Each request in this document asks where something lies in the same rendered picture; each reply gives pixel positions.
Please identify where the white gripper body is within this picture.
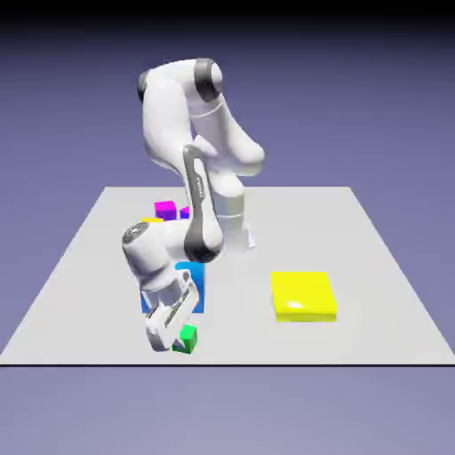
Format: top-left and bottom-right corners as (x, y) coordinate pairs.
(144, 280), (201, 340)

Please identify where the small green cube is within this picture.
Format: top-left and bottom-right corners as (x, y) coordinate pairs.
(172, 323), (199, 355)

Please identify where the large blue box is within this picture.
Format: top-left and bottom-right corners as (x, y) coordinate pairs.
(140, 260), (206, 315)

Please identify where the large magenta box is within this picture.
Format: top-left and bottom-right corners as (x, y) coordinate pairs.
(154, 200), (178, 222)

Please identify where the large yellow box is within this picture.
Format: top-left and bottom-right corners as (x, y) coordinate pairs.
(271, 271), (339, 323)

